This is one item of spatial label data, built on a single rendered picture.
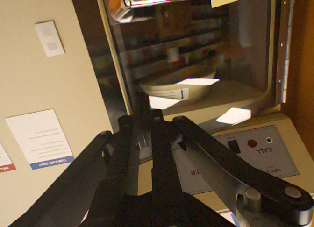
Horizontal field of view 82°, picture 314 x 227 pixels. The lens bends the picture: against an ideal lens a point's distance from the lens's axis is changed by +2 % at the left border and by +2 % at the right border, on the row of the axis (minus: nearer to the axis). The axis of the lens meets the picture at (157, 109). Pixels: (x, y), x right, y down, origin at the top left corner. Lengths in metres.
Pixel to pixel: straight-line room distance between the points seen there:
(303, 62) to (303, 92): 0.06
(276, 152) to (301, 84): 0.15
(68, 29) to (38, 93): 0.29
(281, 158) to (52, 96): 0.80
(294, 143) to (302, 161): 0.03
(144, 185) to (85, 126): 0.59
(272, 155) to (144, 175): 0.22
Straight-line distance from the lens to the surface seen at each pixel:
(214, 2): 0.27
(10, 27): 0.89
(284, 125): 0.40
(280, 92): 0.39
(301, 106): 0.47
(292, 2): 0.38
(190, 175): 0.33
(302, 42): 0.44
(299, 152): 0.39
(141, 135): 0.16
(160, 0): 0.18
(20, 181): 1.16
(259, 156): 0.36
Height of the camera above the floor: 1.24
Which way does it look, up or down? 21 degrees up
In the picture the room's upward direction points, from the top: 169 degrees clockwise
